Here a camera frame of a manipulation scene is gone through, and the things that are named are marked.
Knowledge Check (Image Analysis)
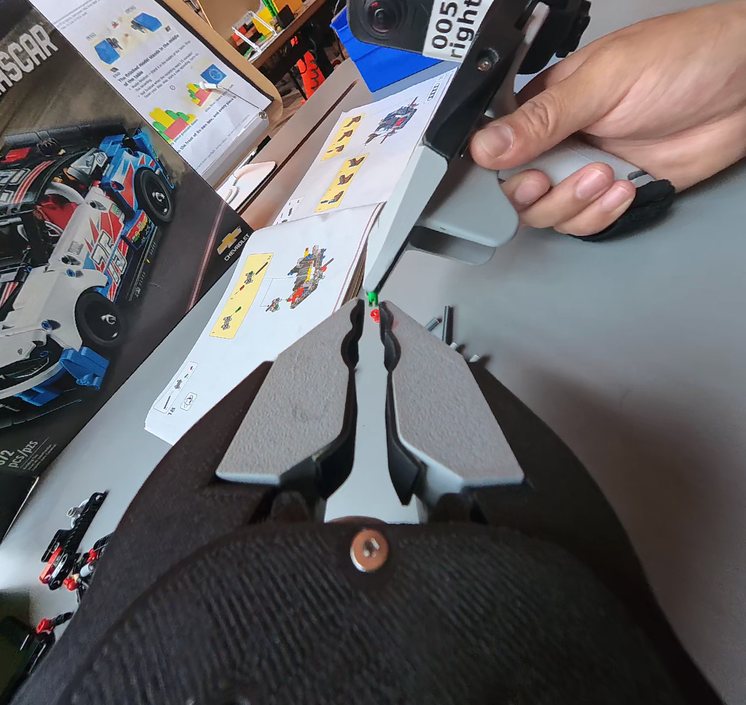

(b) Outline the black red lego beam assembly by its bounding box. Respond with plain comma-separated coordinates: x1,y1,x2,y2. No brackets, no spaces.
40,491,114,595

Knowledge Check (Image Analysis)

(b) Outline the white plastic object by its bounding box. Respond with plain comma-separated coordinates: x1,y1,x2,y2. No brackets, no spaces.
218,159,279,212

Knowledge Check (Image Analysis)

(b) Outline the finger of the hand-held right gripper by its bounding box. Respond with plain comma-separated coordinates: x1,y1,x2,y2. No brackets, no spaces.
363,144,450,295

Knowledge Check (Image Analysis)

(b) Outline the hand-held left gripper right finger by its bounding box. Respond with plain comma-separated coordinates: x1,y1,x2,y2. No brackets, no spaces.
379,302,525,508

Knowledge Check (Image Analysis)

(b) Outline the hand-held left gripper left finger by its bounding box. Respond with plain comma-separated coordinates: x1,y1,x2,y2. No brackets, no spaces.
216,298,364,505

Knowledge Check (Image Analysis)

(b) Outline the orange black object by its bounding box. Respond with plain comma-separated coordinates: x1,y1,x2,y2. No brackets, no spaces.
294,52,326,100

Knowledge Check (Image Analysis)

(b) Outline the lego instruction booklet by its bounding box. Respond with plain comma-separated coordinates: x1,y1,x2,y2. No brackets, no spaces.
144,67,458,446

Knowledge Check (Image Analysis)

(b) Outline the person's right hand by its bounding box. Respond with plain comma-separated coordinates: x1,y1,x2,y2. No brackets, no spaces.
469,0,746,237

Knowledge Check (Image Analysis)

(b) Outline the clear sign holder with sheet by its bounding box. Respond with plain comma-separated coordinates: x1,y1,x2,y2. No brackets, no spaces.
0,0,275,188

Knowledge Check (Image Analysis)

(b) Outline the lego race car box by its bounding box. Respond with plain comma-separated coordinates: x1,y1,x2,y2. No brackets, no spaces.
0,0,254,543

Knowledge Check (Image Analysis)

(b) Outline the blue plastic bin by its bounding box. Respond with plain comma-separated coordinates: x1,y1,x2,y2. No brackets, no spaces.
330,9,444,93

